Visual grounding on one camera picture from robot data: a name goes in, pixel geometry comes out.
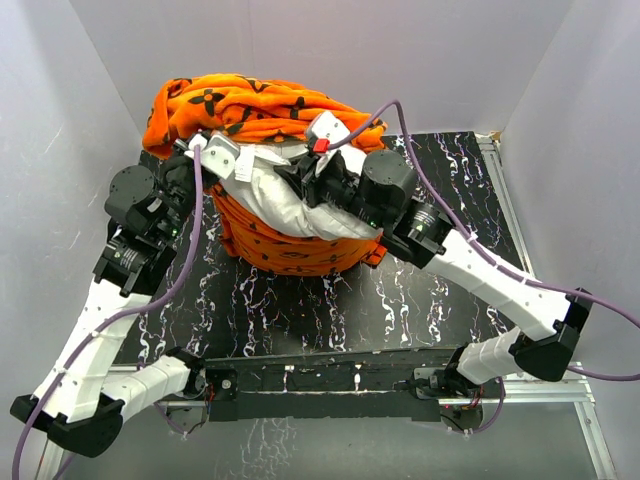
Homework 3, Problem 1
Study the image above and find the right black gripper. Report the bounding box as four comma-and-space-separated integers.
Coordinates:
276, 153, 386, 232

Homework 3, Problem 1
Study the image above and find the white pillow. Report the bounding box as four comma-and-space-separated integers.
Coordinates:
221, 141, 380, 240

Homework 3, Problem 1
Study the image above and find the orange patterned pillowcase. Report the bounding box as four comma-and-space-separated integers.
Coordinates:
142, 73, 387, 277

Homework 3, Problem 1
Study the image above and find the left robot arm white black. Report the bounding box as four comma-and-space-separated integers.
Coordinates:
10, 150, 207, 458

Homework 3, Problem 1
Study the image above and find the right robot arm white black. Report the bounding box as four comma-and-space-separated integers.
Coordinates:
274, 150, 591, 397

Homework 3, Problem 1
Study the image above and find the white care label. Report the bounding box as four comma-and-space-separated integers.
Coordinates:
234, 145, 255, 183

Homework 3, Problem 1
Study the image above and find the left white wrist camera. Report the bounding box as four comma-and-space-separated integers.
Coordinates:
185, 132, 241, 180

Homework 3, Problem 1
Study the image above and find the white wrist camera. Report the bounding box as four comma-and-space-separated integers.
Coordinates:
185, 132, 241, 180
305, 110, 350, 147

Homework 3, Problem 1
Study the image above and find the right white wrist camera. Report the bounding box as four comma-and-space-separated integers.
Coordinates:
305, 110, 350, 147

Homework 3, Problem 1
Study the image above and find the aluminium frame rail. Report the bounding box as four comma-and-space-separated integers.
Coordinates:
30, 354, 593, 458

